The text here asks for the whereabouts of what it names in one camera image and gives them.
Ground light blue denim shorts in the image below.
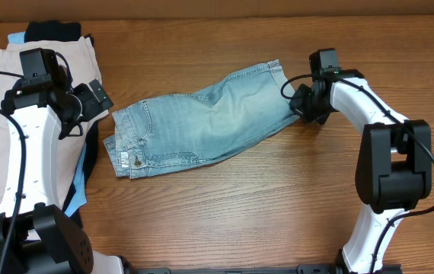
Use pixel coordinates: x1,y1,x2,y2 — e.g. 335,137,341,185
104,60,298,179

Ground beige folded shorts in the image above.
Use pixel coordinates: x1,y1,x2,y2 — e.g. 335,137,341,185
0,37,102,204

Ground black folded garment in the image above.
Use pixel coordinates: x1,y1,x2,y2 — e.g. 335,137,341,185
8,21,99,228

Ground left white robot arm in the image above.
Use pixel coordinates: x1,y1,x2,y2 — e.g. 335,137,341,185
0,48,132,274

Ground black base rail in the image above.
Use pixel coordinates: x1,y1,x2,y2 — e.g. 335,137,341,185
123,263,348,274

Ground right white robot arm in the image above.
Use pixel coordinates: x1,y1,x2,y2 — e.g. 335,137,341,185
289,49,432,273

